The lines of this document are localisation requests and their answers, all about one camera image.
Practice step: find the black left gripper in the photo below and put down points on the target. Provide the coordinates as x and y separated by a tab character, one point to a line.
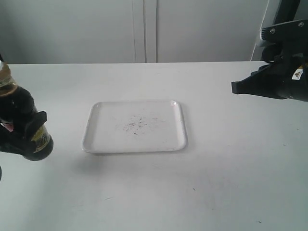
21	143

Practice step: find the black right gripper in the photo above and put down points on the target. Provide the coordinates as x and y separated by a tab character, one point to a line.
285	75

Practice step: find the soy sauce bottle gold cap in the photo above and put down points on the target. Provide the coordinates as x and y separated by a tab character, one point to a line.
16	101

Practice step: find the dark vertical pole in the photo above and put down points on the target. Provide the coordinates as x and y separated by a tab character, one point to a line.
286	12

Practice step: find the white plastic tray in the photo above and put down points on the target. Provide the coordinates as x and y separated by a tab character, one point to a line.
145	126

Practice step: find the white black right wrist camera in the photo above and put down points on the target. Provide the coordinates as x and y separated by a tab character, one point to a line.
296	30

